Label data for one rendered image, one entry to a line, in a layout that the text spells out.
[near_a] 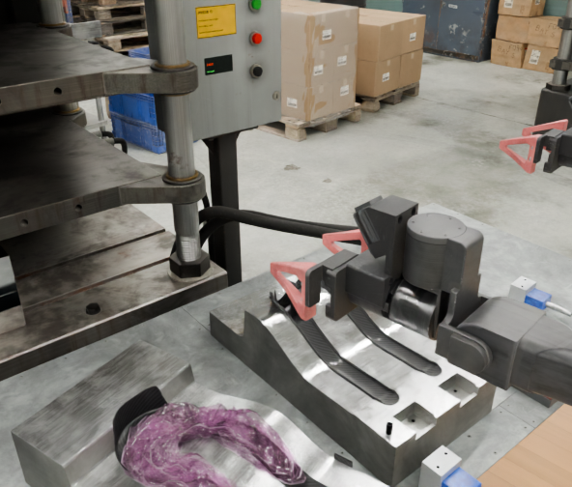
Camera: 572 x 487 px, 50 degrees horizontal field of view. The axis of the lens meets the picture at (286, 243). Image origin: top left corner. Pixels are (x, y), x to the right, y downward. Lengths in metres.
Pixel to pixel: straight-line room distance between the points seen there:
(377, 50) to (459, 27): 2.64
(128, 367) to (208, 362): 0.21
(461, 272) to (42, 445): 0.64
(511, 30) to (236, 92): 6.40
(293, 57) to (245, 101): 3.21
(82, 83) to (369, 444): 0.87
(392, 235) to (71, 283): 1.06
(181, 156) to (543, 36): 6.52
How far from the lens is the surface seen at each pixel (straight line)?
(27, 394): 1.24
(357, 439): 1.01
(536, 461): 1.11
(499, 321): 0.61
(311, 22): 4.69
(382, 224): 0.63
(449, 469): 0.98
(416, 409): 1.03
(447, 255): 0.60
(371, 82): 5.57
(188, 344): 1.27
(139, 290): 1.49
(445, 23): 8.09
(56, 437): 0.97
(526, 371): 0.61
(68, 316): 1.44
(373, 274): 0.65
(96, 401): 1.01
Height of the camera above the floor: 1.57
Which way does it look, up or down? 28 degrees down
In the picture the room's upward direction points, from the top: straight up
